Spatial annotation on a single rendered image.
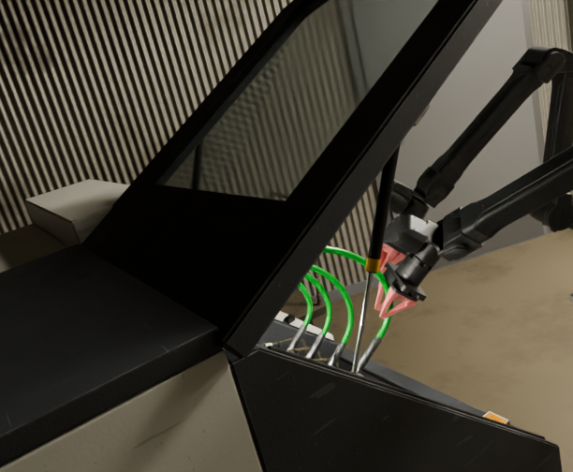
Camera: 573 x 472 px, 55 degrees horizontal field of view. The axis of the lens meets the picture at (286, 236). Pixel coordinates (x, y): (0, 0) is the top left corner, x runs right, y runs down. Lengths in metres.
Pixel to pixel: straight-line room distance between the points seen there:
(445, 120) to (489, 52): 0.55
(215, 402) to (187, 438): 0.05
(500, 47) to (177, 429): 3.96
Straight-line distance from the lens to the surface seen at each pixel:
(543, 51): 1.44
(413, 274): 1.16
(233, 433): 0.70
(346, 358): 1.59
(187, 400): 0.65
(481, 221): 1.07
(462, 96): 4.23
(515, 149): 4.48
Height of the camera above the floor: 1.76
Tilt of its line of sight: 17 degrees down
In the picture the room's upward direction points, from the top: 15 degrees counter-clockwise
